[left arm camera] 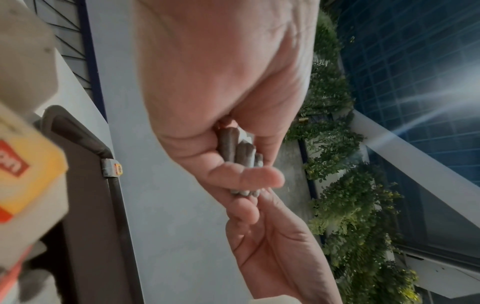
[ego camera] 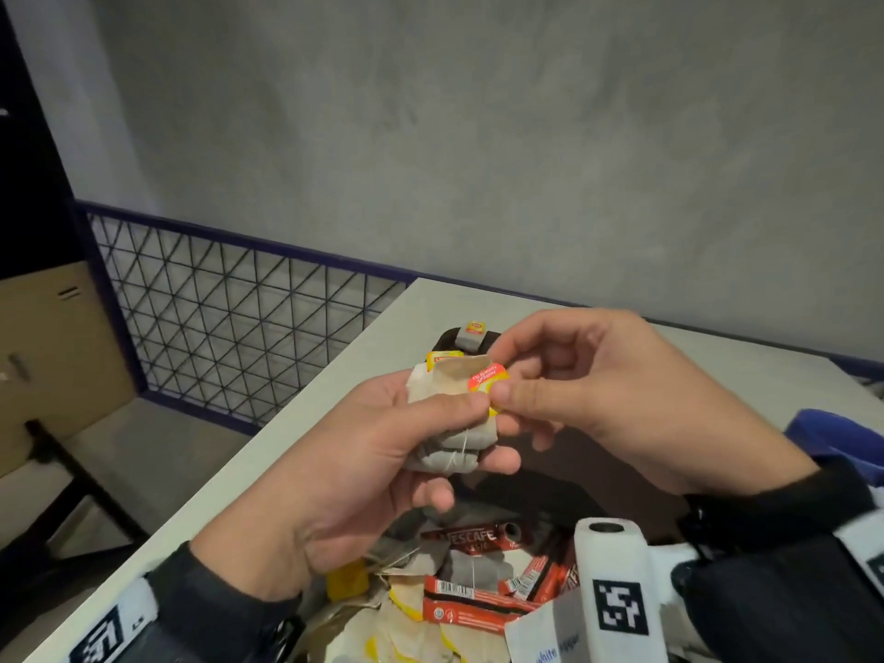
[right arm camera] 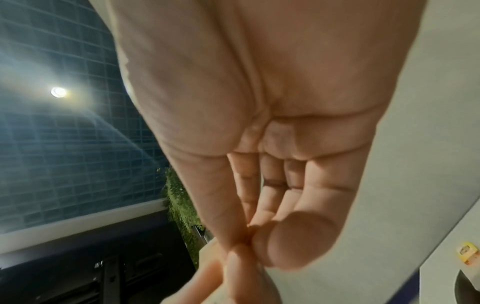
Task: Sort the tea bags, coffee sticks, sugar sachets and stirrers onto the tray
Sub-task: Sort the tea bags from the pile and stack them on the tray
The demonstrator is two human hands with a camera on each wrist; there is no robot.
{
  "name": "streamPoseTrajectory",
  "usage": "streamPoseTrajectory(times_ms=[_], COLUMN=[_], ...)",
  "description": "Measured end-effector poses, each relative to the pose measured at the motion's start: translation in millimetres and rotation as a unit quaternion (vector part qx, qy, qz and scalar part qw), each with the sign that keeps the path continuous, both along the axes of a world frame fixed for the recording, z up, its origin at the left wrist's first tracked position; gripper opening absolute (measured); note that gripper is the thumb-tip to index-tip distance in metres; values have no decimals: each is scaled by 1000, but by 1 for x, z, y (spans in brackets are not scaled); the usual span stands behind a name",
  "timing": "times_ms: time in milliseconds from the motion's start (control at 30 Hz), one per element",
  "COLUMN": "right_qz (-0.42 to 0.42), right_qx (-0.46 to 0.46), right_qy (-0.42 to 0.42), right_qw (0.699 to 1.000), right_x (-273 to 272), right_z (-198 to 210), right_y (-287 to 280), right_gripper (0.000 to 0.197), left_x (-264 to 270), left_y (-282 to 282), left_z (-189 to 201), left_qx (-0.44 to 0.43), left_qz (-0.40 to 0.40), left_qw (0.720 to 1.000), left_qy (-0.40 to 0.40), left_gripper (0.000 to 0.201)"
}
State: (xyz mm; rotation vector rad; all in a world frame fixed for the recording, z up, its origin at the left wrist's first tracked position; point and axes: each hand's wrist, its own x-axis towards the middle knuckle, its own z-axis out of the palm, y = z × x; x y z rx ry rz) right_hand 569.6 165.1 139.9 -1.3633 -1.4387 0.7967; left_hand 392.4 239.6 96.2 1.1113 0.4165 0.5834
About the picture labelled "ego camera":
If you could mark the person's left hand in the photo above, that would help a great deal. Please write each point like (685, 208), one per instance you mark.
(331, 483)

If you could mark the person's right hand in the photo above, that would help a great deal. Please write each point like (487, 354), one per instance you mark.
(621, 393)

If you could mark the brown plastic tray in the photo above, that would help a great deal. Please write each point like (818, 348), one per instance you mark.
(587, 483)

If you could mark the pile of tea bags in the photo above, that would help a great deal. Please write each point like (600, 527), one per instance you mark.
(400, 614)

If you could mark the red Nescafe coffee sachets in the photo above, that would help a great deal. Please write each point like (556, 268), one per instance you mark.
(483, 604)

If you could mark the purple metal mesh railing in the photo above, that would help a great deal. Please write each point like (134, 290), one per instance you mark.
(228, 317)

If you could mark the black wristband white markers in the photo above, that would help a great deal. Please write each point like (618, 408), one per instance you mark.
(780, 580)
(179, 614)

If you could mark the blue and white bowl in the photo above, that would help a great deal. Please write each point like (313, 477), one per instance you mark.
(836, 441)

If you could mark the black metal table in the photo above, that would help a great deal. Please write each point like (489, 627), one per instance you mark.
(62, 517)

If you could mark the dark cabinet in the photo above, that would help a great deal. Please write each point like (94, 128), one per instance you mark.
(27, 165)

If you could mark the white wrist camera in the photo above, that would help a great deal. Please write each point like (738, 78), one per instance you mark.
(615, 580)

